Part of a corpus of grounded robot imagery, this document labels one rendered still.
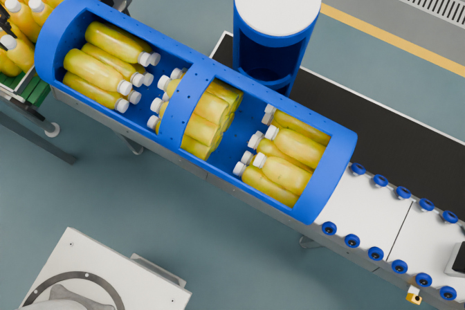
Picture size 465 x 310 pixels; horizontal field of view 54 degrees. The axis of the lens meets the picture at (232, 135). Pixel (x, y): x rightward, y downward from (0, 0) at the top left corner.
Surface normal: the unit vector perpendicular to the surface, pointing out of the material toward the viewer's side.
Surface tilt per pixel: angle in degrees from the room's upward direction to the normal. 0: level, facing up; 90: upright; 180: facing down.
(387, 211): 0
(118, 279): 2
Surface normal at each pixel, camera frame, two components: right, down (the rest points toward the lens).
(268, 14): 0.00, -0.25
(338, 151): 0.12, -0.45
